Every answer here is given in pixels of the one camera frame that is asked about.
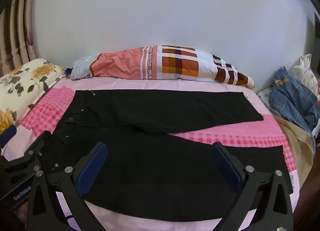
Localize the orange plaid folded quilt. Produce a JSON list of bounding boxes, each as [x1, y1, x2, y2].
[[70, 45, 255, 90]]

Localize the yellow floral pillow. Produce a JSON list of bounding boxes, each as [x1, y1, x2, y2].
[[0, 58, 68, 134]]

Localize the pink checked bed sheet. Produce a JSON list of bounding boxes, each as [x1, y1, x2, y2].
[[0, 76, 300, 231]]

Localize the black pants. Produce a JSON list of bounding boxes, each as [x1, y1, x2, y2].
[[37, 90, 293, 223]]

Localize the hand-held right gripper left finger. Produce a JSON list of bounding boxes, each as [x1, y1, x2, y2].
[[26, 142, 108, 231]]

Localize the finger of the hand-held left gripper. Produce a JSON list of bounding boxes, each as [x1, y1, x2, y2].
[[2, 130, 53, 173]]

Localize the dark wooden furniture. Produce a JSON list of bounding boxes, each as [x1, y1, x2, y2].
[[297, 177, 320, 231]]

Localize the white dotted cloth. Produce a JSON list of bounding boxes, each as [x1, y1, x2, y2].
[[257, 87, 273, 107]]

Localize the white floral cloth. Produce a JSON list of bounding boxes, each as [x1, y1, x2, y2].
[[291, 54, 320, 89]]

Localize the beige cloth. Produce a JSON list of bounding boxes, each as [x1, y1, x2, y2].
[[272, 115, 316, 163]]

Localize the beige floral curtain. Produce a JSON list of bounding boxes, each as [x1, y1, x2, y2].
[[0, 0, 38, 77]]

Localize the blue plaid cloth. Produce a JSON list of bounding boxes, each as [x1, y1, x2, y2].
[[269, 66, 320, 137]]

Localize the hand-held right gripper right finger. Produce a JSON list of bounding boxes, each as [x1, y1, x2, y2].
[[211, 142, 294, 231]]

